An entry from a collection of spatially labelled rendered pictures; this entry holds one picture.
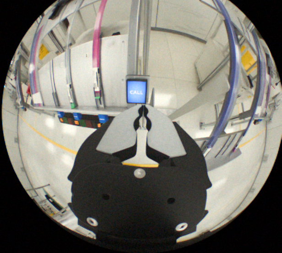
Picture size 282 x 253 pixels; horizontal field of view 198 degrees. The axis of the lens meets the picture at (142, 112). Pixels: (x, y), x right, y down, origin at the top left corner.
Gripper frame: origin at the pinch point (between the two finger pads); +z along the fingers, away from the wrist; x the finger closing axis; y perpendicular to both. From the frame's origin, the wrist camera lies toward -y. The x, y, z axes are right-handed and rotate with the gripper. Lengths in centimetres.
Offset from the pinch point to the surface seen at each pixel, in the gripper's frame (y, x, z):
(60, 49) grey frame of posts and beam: -30, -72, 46
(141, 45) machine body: -16.0, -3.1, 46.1
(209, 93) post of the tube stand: 1.7, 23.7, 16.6
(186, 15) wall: -126, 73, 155
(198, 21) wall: -125, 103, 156
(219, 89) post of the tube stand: -1.9, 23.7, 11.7
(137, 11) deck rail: -19.4, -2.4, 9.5
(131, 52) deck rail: -7.7, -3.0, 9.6
